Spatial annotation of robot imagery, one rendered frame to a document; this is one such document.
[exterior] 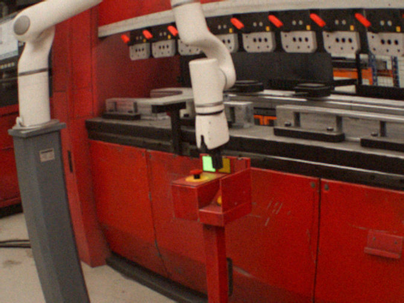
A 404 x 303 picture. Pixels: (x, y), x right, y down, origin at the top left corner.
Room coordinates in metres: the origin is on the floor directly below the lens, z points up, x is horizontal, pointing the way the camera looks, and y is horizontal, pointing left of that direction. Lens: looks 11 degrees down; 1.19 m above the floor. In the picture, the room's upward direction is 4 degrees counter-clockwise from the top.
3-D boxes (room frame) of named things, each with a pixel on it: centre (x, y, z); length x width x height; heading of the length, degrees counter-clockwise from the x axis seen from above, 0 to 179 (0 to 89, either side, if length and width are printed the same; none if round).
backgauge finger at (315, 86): (2.05, -0.41, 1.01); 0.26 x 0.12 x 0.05; 129
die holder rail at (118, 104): (2.69, 0.32, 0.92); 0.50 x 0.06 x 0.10; 39
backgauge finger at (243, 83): (2.36, -0.16, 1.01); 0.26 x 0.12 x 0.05; 129
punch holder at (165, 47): (2.43, 0.12, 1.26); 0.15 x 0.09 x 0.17; 39
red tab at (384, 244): (1.37, -0.56, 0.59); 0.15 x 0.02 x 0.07; 39
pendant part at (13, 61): (2.86, 1.11, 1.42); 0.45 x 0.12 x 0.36; 53
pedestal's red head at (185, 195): (1.67, -0.02, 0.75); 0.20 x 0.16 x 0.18; 51
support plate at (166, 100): (2.17, 0.09, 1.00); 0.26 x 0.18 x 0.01; 129
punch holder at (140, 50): (2.59, 0.24, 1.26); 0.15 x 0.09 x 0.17; 39
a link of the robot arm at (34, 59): (1.68, 0.56, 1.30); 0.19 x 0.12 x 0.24; 174
